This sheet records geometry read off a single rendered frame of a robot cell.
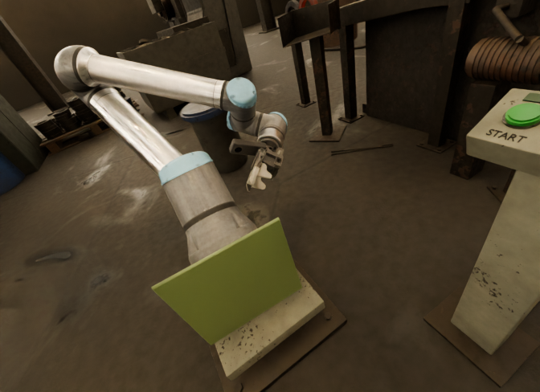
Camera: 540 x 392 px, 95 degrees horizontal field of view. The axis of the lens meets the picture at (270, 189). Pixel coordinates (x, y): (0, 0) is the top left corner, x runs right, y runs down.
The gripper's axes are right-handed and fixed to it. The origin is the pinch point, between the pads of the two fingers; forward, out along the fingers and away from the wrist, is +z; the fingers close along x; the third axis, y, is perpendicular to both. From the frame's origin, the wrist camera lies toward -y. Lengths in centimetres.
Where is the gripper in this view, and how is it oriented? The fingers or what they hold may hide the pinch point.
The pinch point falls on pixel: (249, 183)
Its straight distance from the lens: 71.8
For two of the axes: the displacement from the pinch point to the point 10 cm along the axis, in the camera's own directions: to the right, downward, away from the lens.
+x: -3.8, 6.0, 7.1
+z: -1.9, 7.0, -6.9
